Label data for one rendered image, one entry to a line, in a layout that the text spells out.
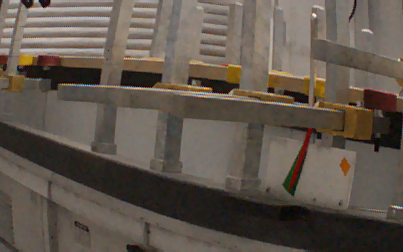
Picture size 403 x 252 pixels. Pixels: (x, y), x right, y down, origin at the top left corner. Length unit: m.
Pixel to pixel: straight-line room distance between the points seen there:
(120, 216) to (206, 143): 0.26
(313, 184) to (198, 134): 0.73
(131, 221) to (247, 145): 0.45
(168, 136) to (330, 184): 0.52
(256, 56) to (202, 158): 0.55
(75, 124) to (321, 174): 1.34
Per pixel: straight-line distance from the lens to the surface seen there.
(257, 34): 2.02
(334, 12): 1.82
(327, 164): 1.81
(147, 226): 2.33
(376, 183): 2.02
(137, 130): 2.75
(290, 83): 2.24
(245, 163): 2.02
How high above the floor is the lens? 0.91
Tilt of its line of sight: 3 degrees down
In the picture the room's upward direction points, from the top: 6 degrees clockwise
